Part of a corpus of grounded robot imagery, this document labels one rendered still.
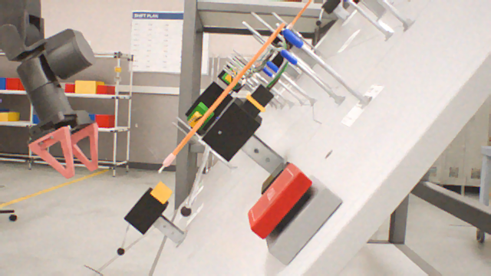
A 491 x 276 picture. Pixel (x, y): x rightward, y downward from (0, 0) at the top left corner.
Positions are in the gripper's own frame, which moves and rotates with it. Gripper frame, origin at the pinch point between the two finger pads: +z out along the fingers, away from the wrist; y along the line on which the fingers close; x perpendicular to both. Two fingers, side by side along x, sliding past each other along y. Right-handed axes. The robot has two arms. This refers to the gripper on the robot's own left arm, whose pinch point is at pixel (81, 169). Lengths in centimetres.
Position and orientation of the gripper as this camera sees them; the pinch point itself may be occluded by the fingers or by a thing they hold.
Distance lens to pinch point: 93.3
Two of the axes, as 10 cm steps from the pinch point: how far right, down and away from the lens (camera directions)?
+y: 1.4, -0.7, 9.9
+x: -8.9, 4.4, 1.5
